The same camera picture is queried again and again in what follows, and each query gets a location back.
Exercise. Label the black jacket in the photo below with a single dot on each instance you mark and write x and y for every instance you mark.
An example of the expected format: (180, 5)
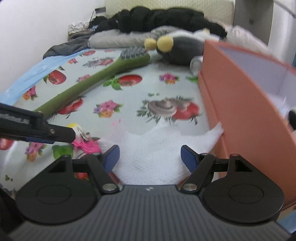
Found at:
(141, 19)

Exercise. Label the orange cardboard box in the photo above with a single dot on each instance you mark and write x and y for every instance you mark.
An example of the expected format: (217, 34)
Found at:
(234, 84)

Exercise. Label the light blue bedsheet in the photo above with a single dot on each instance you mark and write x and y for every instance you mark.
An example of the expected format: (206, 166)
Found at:
(33, 76)

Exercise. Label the fruit print mat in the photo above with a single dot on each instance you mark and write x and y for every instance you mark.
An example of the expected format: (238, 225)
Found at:
(137, 100)

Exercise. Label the grey pillow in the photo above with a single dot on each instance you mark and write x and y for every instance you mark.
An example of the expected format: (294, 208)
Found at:
(118, 39)

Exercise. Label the grey penguin plush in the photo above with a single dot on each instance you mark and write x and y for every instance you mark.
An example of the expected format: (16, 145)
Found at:
(181, 47)

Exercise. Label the small panda plush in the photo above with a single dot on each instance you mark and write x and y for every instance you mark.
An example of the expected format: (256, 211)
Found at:
(292, 119)

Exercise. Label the beige quilt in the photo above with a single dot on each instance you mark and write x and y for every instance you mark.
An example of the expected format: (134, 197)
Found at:
(238, 36)

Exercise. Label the pink yellow feather toy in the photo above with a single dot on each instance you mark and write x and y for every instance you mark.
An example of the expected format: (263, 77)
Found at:
(84, 141)

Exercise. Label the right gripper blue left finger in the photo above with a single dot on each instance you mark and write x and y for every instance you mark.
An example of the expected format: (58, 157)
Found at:
(100, 167)

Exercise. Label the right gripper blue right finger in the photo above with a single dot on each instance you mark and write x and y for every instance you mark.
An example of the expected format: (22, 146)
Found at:
(200, 168)

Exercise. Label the cardboard box with clutter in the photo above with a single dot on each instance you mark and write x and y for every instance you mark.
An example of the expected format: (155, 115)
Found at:
(77, 27)

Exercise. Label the green massage stick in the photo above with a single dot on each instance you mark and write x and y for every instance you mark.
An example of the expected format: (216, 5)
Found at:
(129, 59)

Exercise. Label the white cloth towel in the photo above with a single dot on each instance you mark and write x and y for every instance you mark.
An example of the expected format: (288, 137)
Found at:
(154, 157)

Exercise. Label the dark grey blanket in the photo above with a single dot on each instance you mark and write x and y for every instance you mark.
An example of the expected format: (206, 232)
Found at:
(68, 48)

